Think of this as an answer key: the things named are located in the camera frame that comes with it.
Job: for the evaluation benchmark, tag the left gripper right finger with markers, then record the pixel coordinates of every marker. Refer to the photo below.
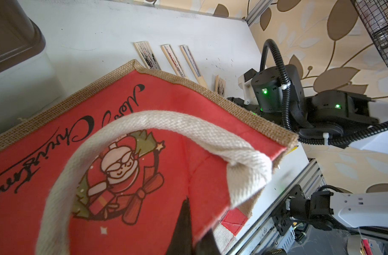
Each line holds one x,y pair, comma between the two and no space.
207,245

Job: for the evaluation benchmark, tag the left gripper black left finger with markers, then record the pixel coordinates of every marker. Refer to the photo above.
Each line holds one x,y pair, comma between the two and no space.
182,239

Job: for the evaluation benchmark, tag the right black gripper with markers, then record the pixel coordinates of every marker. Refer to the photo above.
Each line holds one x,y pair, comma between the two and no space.
274,92

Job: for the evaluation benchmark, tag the folding fan plain wood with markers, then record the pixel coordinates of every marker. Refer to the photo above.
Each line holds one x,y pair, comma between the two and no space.
173,60

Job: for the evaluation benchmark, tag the folding fan black print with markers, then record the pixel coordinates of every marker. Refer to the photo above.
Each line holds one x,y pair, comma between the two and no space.
146,53

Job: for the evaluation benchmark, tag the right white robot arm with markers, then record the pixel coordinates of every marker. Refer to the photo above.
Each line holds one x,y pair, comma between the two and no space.
329,118

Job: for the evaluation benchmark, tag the yellow hex key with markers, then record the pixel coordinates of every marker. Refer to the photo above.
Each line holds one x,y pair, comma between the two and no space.
293,149

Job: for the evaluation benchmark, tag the right black wire basket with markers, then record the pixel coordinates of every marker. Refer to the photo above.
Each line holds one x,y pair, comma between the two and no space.
374,16

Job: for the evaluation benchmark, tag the brown toolbox with white handle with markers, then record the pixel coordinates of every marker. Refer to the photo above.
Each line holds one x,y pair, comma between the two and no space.
20,38

